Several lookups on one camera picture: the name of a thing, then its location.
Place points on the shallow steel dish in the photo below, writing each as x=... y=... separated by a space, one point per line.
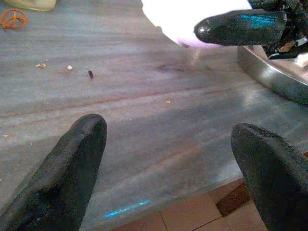
x=272 y=77

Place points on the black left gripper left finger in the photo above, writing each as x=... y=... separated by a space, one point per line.
x=55 y=187

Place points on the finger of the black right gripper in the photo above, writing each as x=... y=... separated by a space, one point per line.
x=240 y=27

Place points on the large lilac plastic bowl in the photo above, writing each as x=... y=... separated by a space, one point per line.
x=180 y=19

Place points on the orange rubber band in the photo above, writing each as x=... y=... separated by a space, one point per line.
x=14 y=16

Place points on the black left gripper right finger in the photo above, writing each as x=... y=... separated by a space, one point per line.
x=276 y=183

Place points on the small cream lidded container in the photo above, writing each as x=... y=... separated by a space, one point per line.
x=31 y=4

